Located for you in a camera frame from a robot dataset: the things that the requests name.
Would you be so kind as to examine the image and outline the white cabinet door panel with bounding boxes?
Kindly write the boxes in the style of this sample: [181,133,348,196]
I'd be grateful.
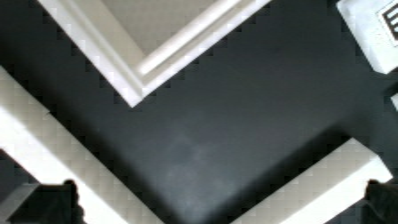
[390,93,398,111]
[335,0,398,74]

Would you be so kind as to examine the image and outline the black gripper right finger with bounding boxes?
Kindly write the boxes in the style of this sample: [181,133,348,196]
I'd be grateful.
[360,179,398,224]

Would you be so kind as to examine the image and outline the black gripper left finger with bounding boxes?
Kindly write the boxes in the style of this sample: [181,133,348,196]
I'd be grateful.
[0,180,86,224]

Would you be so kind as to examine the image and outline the white border fence rail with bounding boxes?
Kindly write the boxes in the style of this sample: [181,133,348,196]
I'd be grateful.
[0,67,392,224]

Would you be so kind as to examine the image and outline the white cabinet body box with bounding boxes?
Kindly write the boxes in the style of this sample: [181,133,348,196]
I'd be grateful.
[37,0,271,105]

